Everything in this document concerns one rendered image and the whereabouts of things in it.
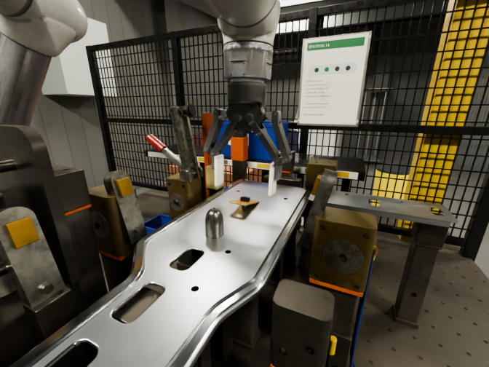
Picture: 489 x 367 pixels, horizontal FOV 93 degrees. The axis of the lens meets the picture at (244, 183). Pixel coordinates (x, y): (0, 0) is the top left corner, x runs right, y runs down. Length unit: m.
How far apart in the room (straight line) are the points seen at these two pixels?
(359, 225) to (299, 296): 0.14
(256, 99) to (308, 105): 0.56
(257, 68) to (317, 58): 0.58
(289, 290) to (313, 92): 0.79
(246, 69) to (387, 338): 0.66
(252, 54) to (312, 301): 0.38
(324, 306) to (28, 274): 0.35
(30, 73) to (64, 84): 2.06
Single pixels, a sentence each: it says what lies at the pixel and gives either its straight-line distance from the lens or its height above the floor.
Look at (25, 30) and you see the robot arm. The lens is 0.85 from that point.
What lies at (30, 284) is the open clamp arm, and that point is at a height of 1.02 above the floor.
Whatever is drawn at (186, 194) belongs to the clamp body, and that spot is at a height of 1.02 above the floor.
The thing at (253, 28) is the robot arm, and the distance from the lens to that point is 0.42.
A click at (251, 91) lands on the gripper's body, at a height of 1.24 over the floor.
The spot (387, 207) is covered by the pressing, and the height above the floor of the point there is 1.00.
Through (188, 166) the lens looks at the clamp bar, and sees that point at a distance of 0.55.
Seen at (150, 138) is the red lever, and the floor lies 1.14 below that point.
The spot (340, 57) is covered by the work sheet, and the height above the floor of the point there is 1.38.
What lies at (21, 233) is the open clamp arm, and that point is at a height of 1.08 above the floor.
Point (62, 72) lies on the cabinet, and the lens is 2.95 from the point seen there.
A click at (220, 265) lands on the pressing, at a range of 0.35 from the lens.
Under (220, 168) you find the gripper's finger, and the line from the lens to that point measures 0.52.
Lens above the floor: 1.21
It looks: 18 degrees down
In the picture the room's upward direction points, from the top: straight up
